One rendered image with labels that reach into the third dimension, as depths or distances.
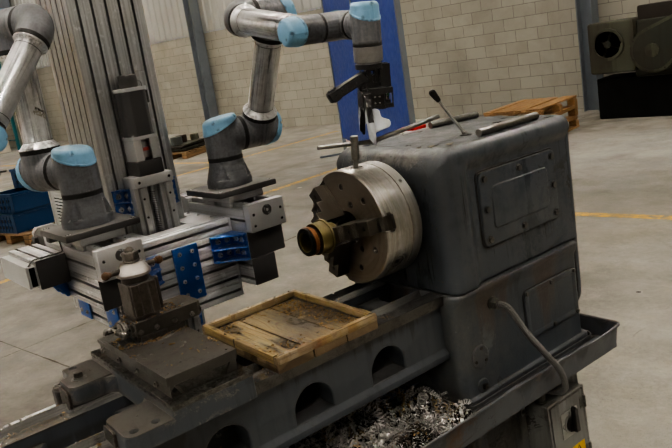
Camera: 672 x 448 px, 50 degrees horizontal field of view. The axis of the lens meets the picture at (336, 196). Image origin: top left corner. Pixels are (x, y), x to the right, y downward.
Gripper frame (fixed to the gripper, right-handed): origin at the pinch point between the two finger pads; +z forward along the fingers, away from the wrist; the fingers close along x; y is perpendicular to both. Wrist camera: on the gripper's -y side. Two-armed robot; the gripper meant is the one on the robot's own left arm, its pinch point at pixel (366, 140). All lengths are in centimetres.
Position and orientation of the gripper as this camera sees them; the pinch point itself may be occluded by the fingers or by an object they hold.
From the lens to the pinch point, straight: 191.1
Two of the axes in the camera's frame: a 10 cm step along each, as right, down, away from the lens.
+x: -1.6, -2.6, 9.5
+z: 0.9, 9.6, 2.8
